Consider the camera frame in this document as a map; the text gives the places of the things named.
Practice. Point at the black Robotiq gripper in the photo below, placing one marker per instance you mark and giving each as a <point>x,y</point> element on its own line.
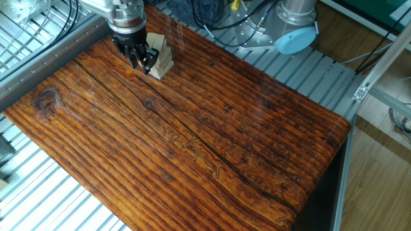
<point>130,40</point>

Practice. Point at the wooden Jenga block tower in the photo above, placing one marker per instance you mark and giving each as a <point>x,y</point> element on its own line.
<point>163,61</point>

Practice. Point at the silver UR5 robot arm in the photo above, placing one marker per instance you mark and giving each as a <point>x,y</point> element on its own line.
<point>298,9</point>

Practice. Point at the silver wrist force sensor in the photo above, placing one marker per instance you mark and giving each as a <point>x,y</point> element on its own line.
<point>126,17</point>

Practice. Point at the grey blue towel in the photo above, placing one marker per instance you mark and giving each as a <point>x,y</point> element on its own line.
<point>186,13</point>

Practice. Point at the glossy wood grain table cover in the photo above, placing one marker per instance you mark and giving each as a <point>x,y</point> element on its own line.
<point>192,144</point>

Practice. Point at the yellow plastic clip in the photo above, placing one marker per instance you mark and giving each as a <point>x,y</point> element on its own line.
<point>235,4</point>

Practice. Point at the silver perforated mounting plate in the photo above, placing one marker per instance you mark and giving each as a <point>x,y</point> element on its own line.
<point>19,9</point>

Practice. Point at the aluminium table leg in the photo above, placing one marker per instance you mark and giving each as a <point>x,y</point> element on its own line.
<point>343,179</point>

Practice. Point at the grey aluminium edge rail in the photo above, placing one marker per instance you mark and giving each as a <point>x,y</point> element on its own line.
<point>48,61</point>

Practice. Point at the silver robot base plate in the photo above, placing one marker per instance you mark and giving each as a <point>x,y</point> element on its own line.
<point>247,32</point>

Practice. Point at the aluminium frame post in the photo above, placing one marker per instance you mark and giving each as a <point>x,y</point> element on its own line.
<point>382,64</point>

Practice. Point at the aluminium frame crossbar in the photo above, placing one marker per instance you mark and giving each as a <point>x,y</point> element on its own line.
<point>391,102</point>

